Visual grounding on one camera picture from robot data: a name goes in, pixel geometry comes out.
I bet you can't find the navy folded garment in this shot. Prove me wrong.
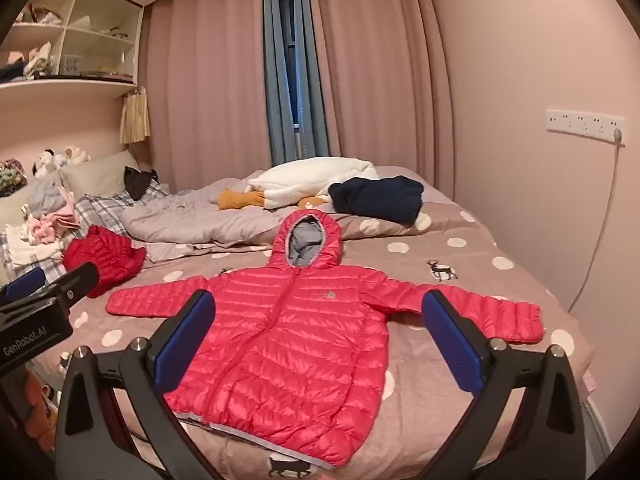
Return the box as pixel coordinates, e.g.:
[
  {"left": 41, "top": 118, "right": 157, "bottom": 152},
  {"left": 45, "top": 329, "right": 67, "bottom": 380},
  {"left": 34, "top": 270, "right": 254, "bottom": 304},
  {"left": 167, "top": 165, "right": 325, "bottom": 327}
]
[{"left": 328, "top": 175, "right": 425, "bottom": 226}]

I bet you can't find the grey crumpled blanket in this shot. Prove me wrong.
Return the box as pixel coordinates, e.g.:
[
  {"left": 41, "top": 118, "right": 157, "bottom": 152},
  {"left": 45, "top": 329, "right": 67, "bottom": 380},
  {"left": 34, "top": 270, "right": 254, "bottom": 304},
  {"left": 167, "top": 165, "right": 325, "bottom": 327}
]
[{"left": 120, "top": 180, "right": 351, "bottom": 262}]

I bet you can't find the plaid pillow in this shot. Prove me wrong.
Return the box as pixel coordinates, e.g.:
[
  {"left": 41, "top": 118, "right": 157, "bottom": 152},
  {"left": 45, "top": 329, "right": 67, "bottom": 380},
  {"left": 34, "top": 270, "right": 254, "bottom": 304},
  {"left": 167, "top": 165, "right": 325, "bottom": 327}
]
[{"left": 75, "top": 180, "right": 171, "bottom": 241}]

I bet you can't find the beige pleated cloth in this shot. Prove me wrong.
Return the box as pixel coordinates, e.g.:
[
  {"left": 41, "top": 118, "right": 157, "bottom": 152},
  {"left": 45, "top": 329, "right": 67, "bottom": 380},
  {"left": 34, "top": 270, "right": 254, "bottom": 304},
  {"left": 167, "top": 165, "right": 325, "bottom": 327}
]
[{"left": 120, "top": 91, "right": 152, "bottom": 145}]

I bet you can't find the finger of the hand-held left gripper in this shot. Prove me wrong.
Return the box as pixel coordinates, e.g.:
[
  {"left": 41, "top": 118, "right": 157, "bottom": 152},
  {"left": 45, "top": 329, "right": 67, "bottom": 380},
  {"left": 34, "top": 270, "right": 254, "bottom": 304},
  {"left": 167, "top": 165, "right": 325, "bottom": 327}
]
[
  {"left": 0, "top": 267, "right": 47, "bottom": 306},
  {"left": 42, "top": 261, "right": 100, "bottom": 312}
]

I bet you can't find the beige pillow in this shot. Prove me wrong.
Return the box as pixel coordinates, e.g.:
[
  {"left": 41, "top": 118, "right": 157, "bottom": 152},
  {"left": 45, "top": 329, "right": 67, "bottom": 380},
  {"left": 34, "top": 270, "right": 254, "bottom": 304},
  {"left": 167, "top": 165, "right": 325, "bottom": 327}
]
[{"left": 59, "top": 150, "right": 153, "bottom": 198}]

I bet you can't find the red down jacket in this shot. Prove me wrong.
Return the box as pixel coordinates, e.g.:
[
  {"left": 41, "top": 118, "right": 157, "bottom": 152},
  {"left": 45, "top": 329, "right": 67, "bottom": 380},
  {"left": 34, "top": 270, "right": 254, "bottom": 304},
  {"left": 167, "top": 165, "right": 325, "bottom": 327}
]
[{"left": 62, "top": 225, "right": 147, "bottom": 300}]

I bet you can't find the black cloth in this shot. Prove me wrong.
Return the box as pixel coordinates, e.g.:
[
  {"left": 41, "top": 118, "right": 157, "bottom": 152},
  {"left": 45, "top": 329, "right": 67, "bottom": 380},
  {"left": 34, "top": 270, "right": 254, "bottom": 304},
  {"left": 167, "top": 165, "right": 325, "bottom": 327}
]
[{"left": 124, "top": 165, "right": 158, "bottom": 200}]

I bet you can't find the pink hooded down jacket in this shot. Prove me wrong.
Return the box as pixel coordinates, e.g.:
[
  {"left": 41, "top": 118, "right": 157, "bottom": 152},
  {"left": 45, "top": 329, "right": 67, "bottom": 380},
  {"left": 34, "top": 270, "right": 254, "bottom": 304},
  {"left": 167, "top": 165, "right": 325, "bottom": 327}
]
[{"left": 106, "top": 210, "right": 545, "bottom": 468}]

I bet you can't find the plaid bed sheet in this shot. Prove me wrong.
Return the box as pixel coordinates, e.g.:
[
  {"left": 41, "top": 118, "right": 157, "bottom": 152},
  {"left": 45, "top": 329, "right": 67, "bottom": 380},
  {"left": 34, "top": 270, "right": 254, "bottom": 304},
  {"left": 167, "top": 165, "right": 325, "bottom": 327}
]
[{"left": 0, "top": 232, "right": 21, "bottom": 286}]

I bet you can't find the blue-grey sheer curtain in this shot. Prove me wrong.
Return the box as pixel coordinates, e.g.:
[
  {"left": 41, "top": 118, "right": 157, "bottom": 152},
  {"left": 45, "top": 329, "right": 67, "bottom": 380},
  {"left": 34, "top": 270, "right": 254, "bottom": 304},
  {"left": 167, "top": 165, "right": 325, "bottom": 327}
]
[{"left": 262, "top": 0, "right": 331, "bottom": 168}]

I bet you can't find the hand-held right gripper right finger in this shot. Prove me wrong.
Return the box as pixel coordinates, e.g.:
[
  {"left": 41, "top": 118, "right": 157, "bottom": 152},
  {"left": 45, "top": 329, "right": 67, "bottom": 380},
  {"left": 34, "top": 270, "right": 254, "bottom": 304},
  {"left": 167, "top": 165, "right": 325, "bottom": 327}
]
[{"left": 421, "top": 289, "right": 587, "bottom": 480}]

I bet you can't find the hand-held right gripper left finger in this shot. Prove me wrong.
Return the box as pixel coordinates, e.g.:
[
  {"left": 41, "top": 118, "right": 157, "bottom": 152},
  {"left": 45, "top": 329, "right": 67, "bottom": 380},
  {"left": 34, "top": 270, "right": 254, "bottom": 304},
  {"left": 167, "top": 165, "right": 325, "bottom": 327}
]
[{"left": 54, "top": 289, "right": 217, "bottom": 480}]

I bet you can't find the white goose plush toy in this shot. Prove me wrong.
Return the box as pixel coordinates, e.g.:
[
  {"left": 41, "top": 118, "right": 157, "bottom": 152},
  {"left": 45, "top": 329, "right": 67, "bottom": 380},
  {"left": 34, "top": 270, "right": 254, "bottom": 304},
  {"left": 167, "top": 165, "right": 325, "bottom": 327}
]
[{"left": 216, "top": 156, "right": 377, "bottom": 212}]

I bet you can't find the floral cushion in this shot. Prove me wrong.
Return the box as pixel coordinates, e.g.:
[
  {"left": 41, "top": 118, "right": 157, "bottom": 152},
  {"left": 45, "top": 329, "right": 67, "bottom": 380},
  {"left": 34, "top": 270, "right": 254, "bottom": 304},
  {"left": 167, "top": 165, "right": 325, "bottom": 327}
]
[{"left": 0, "top": 158, "right": 28, "bottom": 197}]

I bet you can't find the group of small plush toys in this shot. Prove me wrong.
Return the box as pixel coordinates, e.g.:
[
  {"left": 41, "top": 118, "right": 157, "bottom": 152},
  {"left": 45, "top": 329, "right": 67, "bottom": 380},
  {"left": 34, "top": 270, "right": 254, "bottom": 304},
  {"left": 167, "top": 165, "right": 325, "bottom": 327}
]
[{"left": 32, "top": 145, "right": 92, "bottom": 177}]

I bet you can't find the pink curtain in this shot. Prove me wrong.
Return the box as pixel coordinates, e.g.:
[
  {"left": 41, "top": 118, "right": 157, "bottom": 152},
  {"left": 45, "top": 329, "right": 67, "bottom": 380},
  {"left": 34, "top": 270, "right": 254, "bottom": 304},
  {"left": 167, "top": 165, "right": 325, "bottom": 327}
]
[
  {"left": 305, "top": 0, "right": 456, "bottom": 201},
  {"left": 141, "top": 0, "right": 273, "bottom": 193}
]

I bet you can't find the window pane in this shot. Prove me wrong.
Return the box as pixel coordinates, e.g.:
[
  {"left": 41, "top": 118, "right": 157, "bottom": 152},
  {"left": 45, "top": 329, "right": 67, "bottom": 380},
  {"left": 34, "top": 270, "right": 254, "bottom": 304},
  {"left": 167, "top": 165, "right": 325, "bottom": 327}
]
[{"left": 276, "top": 0, "right": 301, "bottom": 131}]

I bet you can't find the orange cloth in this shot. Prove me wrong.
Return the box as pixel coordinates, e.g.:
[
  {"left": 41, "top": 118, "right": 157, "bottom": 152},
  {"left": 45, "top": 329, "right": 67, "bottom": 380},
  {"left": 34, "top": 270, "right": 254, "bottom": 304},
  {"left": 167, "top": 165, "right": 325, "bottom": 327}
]
[{"left": 20, "top": 370, "right": 58, "bottom": 453}]

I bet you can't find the white power cable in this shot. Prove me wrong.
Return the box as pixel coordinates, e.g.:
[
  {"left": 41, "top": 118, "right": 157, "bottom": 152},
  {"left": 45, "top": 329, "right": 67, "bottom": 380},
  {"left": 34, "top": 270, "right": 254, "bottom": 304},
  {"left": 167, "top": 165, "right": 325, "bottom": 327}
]
[{"left": 570, "top": 129, "right": 626, "bottom": 311}]

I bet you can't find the white wall power strip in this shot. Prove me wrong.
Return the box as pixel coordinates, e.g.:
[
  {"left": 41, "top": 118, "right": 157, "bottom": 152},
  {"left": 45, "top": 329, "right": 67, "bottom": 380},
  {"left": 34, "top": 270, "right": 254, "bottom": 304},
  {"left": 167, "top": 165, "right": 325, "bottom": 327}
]
[{"left": 545, "top": 108, "right": 627, "bottom": 137}]

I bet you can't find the brown dotted duvet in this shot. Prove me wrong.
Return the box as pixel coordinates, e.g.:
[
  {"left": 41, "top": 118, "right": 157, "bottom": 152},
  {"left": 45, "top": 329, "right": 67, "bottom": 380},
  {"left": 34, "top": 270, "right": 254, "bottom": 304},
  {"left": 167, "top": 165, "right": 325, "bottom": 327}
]
[{"left": 30, "top": 165, "right": 598, "bottom": 480}]

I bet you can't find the stack of clothes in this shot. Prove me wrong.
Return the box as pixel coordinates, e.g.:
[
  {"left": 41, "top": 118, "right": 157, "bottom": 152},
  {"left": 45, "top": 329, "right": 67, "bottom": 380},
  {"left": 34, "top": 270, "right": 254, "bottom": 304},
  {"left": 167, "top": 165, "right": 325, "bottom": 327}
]
[{"left": 0, "top": 41, "right": 53, "bottom": 82}]

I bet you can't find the white shelf unit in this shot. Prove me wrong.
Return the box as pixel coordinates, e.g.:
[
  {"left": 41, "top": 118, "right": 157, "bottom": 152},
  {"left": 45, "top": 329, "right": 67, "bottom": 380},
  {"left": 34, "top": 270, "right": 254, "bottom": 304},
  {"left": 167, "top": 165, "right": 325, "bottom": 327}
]
[{"left": 0, "top": 0, "right": 146, "bottom": 106}]

